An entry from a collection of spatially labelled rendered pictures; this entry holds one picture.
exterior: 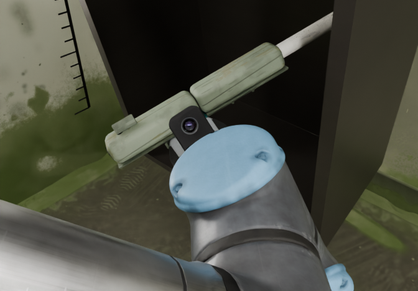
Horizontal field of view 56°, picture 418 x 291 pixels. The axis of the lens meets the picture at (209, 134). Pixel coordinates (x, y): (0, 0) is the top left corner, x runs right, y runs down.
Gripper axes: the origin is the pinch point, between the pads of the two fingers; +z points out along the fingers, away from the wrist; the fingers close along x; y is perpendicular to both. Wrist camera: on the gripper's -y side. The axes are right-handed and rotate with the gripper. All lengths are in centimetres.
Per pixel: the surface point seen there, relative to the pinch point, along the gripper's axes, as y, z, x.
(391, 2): -5.9, -12.3, 31.9
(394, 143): 86, 44, 66
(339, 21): -10.7, -17.0, 21.0
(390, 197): 104, 37, 55
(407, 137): 85, 41, 71
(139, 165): 64, 95, -25
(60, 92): 15, 93, -31
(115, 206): 61, 75, -39
